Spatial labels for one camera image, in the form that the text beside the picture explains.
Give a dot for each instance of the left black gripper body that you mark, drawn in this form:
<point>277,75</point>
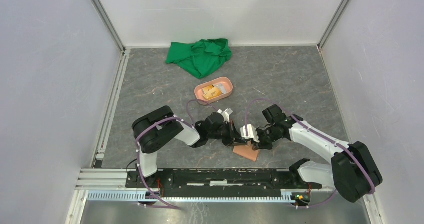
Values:
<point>224,133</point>

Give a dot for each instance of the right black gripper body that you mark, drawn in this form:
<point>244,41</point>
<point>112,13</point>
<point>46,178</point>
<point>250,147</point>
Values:
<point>267,136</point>

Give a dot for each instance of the brown leather card holder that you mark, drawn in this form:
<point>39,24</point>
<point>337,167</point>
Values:
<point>247,151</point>

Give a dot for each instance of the pink oval tray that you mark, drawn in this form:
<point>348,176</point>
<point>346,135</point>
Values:
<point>225,80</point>

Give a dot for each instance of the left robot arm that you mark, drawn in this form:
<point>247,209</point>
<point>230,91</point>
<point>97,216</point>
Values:
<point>156,129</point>

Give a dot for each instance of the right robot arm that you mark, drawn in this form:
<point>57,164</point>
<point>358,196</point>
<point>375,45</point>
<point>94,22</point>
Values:
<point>350,168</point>

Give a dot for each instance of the gold card in tray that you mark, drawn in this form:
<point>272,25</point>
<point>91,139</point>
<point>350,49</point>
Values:
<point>210,92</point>

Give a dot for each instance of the silver card in tray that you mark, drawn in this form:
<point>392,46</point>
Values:
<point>221,88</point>

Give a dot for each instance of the green cloth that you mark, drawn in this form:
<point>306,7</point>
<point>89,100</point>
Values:
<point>201,58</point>

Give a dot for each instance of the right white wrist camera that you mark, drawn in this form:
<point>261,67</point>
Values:
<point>249,133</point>

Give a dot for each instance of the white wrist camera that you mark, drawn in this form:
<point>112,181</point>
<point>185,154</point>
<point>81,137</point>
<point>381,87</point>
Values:
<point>249,133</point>
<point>226,114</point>

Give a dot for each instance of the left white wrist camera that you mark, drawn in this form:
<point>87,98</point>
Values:
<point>226,114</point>

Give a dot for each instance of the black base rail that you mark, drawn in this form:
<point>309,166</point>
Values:
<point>227,182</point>

